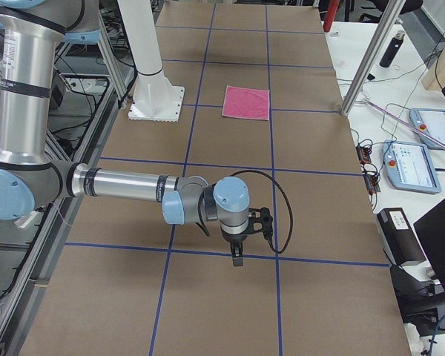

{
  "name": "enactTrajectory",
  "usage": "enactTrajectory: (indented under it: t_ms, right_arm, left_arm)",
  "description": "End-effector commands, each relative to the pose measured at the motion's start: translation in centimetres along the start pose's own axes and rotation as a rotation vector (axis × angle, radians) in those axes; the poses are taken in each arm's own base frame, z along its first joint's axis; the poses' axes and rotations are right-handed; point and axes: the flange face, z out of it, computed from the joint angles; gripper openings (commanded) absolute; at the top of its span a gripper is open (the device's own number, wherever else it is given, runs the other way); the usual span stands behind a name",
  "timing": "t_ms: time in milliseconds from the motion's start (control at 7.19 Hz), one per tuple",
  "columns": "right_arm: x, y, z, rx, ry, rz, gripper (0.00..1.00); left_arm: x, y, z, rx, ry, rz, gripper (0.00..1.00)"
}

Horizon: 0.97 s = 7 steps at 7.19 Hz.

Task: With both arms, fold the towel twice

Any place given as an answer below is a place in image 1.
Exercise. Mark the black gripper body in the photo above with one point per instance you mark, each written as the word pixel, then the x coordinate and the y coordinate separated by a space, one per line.
pixel 235 239

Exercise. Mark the pink towel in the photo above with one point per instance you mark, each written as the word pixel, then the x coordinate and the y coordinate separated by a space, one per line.
pixel 246 103

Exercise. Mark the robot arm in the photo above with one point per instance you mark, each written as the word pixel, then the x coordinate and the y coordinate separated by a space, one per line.
pixel 30 179

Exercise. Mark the small circuit board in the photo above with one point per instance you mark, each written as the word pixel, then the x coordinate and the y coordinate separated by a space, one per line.
pixel 363 154

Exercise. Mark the black box with label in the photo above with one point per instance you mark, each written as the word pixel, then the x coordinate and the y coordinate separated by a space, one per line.
pixel 401 244

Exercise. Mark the near teach pendant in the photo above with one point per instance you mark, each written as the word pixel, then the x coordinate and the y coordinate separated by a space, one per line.
pixel 409 167

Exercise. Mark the teach pendant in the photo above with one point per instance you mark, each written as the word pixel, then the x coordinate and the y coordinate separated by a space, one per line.
pixel 429 121
pixel 409 167

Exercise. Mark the grey control box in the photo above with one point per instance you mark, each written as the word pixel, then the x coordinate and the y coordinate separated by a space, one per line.
pixel 58 90

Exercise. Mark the far teach pendant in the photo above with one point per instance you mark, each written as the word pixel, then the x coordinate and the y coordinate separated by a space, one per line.
pixel 429 121

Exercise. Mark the black water bottle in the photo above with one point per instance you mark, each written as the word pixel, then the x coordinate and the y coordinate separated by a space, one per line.
pixel 392 49

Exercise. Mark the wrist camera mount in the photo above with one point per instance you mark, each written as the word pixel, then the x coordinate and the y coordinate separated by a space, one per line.
pixel 260 220

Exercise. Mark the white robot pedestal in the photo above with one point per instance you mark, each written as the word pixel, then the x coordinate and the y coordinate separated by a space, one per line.
pixel 154 97

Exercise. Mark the aluminium frame post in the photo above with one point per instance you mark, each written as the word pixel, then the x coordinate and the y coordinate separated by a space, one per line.
pixel 385 24

